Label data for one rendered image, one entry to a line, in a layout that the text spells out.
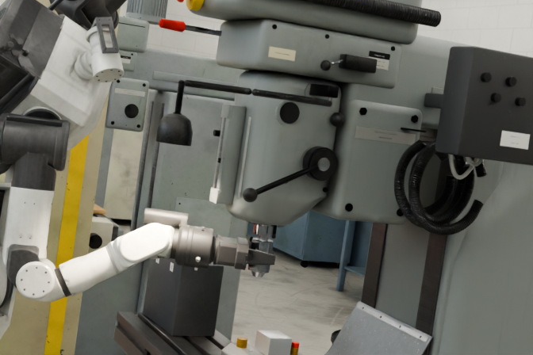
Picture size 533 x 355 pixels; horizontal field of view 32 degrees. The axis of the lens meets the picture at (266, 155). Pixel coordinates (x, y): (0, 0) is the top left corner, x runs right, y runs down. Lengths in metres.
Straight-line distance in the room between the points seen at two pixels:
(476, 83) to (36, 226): 0.93
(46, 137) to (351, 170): 0.64
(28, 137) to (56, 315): 1.84
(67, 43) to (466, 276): 1.03
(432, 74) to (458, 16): 6.70
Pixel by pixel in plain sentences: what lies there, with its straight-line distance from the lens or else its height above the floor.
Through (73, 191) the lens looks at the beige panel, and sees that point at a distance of 3.65.
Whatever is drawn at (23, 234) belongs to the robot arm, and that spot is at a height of 1.22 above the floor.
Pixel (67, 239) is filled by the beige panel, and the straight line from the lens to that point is 3.67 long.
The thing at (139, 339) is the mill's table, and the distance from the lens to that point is 2.40.
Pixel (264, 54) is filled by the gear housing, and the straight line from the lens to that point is 1.85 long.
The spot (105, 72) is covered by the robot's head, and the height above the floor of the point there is 1.58.
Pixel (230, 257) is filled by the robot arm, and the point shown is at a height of 1.23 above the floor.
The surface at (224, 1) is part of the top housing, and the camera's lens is 1.83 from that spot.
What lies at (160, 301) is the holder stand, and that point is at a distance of 2.47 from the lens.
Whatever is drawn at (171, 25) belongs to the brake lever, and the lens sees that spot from 2.00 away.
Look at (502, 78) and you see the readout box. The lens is 1.84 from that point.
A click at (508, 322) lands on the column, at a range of 2.18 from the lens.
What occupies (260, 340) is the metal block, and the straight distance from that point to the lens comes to 1.95.
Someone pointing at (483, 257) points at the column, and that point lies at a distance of 2.10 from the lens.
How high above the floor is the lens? 1.56
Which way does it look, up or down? 3 degrees down
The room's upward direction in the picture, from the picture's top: 8 degrees clockwise
